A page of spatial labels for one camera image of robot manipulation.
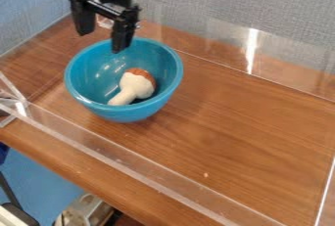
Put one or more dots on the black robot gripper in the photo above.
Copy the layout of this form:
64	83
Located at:
85	9

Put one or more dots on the white toy mushroom brown cap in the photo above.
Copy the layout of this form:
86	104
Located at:
137	85

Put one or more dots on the blue plastic bowl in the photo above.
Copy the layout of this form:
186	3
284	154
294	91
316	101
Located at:
95	69

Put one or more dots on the clear acrylic back barrier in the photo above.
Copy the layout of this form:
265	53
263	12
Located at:
277	59

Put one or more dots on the clear acrylic barrier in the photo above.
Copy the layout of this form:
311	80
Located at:
277	59
154	194

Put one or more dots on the clear acrylic front barrier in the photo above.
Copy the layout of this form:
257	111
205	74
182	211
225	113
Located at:
154	194

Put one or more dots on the white power strip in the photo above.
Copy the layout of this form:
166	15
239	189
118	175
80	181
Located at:
87	211

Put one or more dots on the clear acrylic corner bracket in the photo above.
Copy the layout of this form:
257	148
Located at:
118	17

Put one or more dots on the clear acrylic left bracket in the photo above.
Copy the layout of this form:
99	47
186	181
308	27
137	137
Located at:
13	103

